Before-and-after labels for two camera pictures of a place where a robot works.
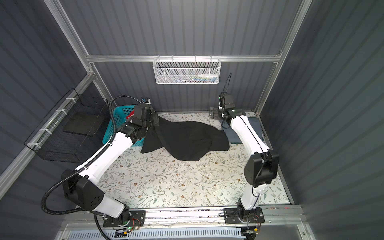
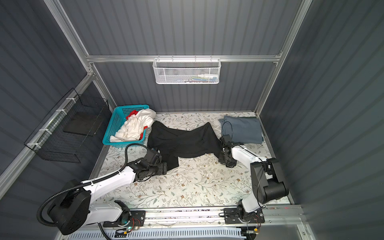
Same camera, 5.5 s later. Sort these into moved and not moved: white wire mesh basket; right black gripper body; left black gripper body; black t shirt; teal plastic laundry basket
Moved: black t shirt; left black gripper body; right black gripper body
Not moved: white wire mesh basket; teal plastic laundry basket
